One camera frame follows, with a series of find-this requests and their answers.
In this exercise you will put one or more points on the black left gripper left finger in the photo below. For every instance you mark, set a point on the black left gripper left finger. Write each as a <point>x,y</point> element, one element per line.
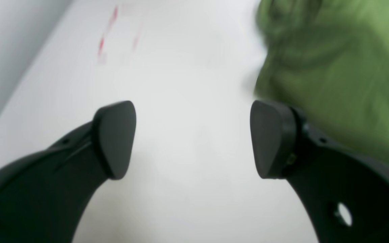
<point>44,195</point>

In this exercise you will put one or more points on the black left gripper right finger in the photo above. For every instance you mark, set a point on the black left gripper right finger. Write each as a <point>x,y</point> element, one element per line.
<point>345,194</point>

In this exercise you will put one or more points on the green T-shirt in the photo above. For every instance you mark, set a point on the green T-shirt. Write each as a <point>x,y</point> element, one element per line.
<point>330,58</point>

